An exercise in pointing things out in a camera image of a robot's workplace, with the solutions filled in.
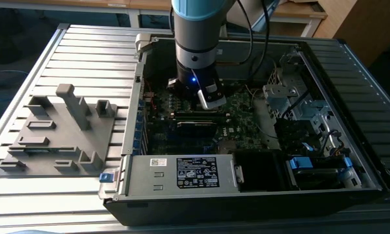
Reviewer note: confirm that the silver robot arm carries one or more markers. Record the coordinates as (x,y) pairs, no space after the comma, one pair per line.
(195,36)

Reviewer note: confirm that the cpu socket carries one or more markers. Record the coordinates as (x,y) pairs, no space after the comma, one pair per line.
(219,110)

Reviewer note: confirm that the green motherboard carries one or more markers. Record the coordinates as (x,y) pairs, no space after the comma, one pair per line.
(247,122)

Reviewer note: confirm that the silver metal drive cage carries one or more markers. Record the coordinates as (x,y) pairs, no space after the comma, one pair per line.
(278,93)

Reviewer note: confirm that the finned chipset heatsink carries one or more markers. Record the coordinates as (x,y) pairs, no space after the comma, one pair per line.
(228,145)

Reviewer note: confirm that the white barcode label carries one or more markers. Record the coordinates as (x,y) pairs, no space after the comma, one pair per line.
(159,162)

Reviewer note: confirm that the black rating label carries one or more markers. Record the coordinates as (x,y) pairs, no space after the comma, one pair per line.
(196,171)

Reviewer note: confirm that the silver power supply unit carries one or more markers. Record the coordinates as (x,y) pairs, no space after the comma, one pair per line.
(141,170)

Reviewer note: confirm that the black plastic air shroud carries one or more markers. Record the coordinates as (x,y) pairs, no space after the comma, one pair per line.
(258,170)

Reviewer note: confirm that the grey parts rack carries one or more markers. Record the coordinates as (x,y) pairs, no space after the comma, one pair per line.
(71,146)

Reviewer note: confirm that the blue case side latch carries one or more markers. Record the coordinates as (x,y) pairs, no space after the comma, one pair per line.
(105,178)

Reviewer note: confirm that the blue plastic drive latch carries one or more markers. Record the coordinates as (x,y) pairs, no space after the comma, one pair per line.
(300,162)
(347,162)

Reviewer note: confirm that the green ram stick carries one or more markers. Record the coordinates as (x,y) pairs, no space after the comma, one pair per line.
(41,150)

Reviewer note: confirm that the black pc case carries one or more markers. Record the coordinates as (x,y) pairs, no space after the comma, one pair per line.
(215,212)

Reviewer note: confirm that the black hard disk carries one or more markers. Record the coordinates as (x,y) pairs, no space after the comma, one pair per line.
(315,178)

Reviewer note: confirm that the wooden cabinet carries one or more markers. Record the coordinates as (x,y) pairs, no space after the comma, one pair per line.
(368,24)

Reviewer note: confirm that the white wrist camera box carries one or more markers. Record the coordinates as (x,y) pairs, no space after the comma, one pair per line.
(214,102)

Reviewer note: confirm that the wooden desk white frame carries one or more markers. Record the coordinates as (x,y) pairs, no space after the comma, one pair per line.
(306,13)

